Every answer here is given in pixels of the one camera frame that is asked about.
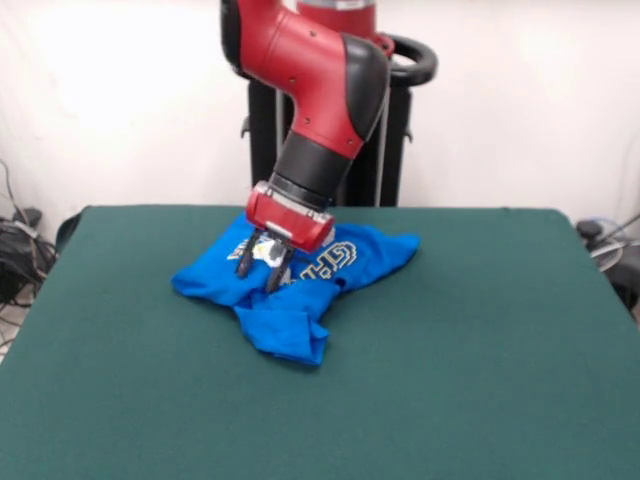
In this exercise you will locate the dark green table cloth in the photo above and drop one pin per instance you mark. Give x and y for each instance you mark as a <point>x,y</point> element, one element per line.
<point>150,400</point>

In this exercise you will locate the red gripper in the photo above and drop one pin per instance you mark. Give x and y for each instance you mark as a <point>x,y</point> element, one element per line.
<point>290,225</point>

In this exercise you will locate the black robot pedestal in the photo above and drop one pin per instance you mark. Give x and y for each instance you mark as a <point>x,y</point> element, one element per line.
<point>395,150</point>

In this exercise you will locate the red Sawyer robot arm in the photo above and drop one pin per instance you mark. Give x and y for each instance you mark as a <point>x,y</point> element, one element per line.
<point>320,85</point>

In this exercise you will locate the blue printed t-shirt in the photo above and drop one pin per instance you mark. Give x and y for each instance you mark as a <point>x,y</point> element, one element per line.
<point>280,320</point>

